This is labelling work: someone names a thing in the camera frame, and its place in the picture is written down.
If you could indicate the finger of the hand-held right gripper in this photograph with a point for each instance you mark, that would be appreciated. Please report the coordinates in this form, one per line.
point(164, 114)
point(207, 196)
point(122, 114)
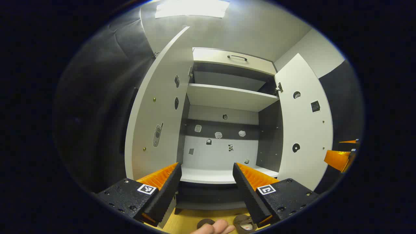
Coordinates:
point(349, 141)
point(338, 159)

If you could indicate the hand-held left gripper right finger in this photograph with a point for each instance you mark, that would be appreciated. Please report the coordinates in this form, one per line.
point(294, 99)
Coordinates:
point(248, 195)

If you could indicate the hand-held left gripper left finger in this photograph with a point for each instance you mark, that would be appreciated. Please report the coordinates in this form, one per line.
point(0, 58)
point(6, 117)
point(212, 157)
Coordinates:
point(167, 191)

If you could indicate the brown fuzzy shoe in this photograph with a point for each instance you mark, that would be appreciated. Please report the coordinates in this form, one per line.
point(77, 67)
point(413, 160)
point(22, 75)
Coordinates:
point(204, 222)
point(245, 222)

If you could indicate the white door with cat sticker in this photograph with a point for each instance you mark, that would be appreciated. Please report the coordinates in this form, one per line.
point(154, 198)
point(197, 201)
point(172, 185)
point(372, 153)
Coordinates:
point(304, 126)

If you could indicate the white door with phone sticker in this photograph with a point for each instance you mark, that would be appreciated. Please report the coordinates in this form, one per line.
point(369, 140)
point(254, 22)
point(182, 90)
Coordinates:
point(159, 97)

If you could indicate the white cabinet shelf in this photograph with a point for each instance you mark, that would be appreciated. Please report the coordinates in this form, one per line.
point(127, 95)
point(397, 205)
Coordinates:
point(208, 175)
point(227, 96)

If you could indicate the metal door hinge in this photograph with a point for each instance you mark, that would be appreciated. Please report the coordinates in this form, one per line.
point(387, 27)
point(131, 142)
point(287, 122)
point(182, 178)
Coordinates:
point(279, 87)
point(190, 71)

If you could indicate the white cabinet drawer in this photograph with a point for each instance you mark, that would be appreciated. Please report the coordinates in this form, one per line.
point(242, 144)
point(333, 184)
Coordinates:
point(214, 60)

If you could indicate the black backdrop cloth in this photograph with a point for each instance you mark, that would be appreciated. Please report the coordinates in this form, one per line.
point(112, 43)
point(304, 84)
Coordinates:
point(97, 107)

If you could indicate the black cloth clip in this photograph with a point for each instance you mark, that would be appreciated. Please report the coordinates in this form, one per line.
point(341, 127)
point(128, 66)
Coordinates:
point(156, 54)

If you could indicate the ceiling light panel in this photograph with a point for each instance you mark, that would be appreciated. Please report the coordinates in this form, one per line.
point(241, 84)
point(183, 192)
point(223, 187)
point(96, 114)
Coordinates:
point(191, 8)

